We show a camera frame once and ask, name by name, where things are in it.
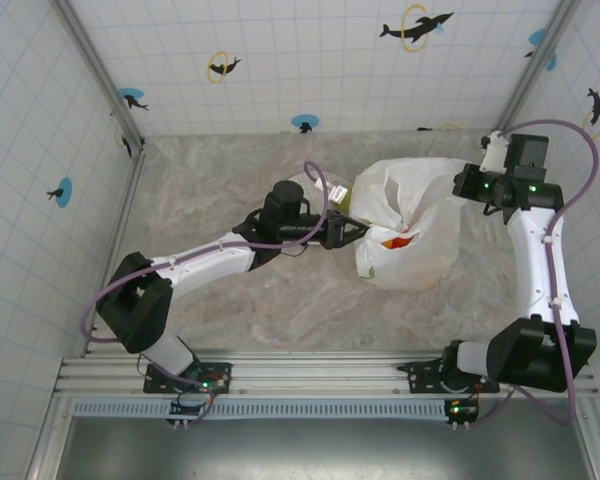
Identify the orange pear-shaped fruit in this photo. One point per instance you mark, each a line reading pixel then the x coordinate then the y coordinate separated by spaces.
pixel 397 243

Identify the white plastic bag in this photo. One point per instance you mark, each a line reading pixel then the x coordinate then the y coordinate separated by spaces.
pixel 430 220

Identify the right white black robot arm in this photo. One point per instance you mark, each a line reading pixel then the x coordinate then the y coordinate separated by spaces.
pixel 535 265

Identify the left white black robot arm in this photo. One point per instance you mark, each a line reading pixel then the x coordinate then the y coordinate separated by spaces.
pixel 205 260

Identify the green pear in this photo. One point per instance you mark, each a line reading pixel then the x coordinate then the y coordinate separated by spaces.
pixel 348 201

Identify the white plate with blue grid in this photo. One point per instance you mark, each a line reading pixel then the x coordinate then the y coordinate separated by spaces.
pixel 296 181

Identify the dolphin sticker blue circle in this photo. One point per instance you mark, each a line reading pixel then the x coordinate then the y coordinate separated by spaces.
pixel 305 122
pixel 64 192
pixel 132 97
pixel 537 37

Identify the small circuit board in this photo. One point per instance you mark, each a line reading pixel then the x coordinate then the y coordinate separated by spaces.
pixel 192 407
pixel 462 411

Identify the grey metal panel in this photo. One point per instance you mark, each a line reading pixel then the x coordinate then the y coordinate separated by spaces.
pixel 305 450

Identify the aluminium frame post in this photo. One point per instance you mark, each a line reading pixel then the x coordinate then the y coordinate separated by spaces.
pixel 532 70
pixel 97 70

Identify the aluminium mounting rail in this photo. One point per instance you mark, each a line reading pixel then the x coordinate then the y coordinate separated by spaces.
pixel 320 372

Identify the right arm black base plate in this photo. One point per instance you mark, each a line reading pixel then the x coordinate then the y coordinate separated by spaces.
pixel 425 375

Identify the aluminium side rail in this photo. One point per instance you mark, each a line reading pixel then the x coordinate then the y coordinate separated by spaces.
pixel 117 240

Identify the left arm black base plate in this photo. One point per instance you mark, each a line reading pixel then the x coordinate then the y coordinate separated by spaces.
pixel 220 380

